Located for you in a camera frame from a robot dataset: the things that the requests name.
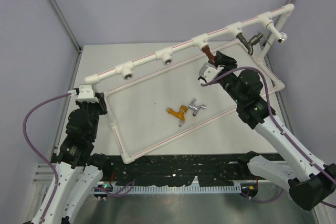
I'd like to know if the brown faucet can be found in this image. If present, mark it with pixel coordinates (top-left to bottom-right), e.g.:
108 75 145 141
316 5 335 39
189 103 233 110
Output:
202 45 216 65

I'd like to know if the orange faucet blue knob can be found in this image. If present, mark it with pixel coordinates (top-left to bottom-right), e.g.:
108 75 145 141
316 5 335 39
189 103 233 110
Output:
166 105 188 127

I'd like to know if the white PVC pipe frame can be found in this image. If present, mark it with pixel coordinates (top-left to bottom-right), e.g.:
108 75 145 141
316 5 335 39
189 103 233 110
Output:
76 4 295 164

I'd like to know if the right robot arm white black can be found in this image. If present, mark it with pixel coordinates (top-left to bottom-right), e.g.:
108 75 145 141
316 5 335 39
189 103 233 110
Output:
212 51 335 210

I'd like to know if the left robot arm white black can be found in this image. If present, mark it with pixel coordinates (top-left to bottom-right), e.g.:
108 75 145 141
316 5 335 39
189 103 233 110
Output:
31 88 112 223

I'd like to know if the dark bronze installed faucet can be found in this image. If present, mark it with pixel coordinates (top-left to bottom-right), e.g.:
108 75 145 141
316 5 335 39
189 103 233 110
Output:
236 32 271 56

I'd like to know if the chrome faucet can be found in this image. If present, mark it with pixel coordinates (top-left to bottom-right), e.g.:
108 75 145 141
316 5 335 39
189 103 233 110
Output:
188 98 206 116

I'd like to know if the white installed faucet chrome tip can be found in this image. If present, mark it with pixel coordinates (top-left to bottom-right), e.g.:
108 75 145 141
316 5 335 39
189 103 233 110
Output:
266 23 288 44

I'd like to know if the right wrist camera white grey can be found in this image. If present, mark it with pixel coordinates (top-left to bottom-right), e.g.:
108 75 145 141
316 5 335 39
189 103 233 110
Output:
198 62 223 84

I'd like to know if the wrist camera white grey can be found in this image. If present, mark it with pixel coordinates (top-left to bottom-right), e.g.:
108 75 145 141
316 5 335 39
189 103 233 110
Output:
198 62 223 84
68 84 98 103

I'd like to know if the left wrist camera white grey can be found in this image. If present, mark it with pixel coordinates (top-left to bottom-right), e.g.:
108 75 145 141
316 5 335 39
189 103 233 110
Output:
68 84 98 103

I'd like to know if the aluminium frame rail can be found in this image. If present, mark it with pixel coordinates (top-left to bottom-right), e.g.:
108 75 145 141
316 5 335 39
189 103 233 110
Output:
33 163 55 184

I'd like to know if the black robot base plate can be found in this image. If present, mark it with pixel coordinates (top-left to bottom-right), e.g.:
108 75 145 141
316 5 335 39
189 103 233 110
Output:
102 154 256 187

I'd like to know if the slotted grey cable duct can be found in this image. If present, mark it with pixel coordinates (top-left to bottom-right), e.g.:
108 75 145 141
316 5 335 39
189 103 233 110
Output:
89 183 242 195

